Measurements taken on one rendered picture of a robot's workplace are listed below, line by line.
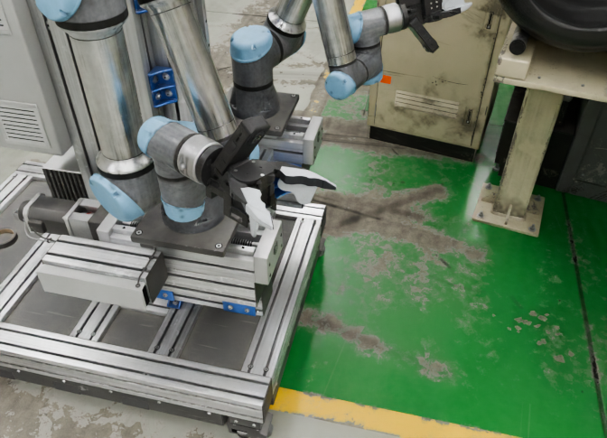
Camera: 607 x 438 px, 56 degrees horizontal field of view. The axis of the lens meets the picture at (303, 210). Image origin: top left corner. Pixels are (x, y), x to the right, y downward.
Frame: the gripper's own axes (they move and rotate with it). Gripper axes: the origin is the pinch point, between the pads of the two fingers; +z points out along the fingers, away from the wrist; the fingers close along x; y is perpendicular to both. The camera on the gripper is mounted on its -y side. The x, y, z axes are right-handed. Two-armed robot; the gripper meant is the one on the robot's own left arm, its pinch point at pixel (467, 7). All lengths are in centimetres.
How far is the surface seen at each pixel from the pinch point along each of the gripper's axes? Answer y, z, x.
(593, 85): -28.5, 32.3, -9.6
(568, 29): -10.1, 22.6, -11.7
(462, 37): -25, 35, 73
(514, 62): -18.0, 12.2, -2.1
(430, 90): -47, 25, 86
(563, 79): -26.1, 25.9, -4.7
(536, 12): -4.5, 16.2, -7.4
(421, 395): -108, -37, -22
